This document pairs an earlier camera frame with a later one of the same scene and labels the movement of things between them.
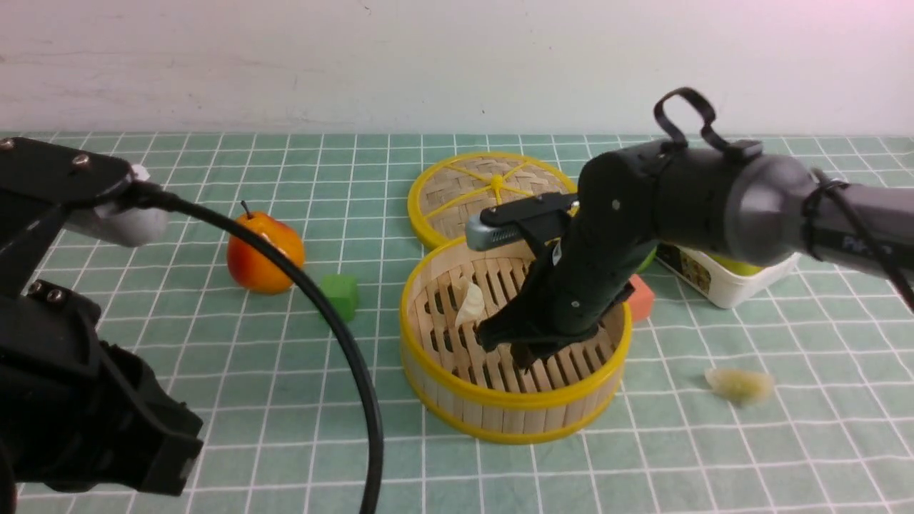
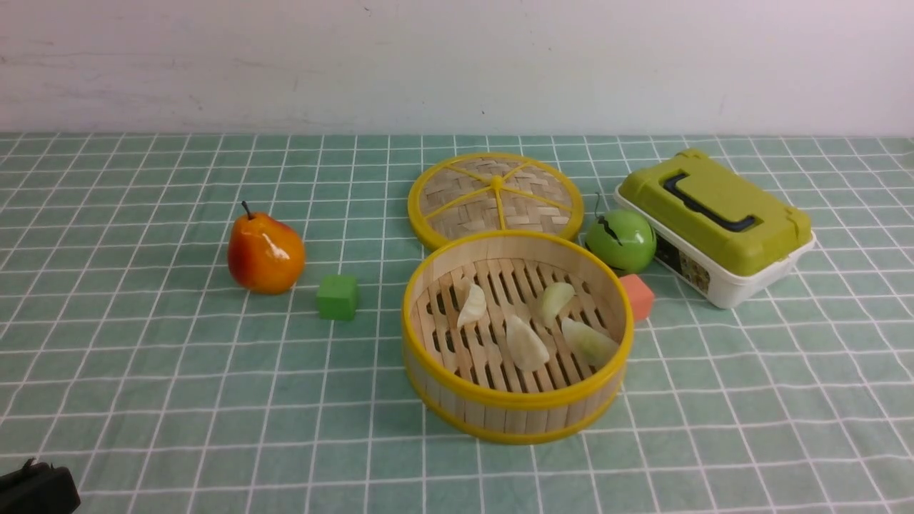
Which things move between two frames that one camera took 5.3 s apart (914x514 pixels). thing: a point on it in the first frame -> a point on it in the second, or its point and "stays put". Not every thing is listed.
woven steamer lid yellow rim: (452, 190) stays put
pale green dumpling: (740, 387) -> (593, 346)
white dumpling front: (473, 307) stays put
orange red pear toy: (254, 266) stays put
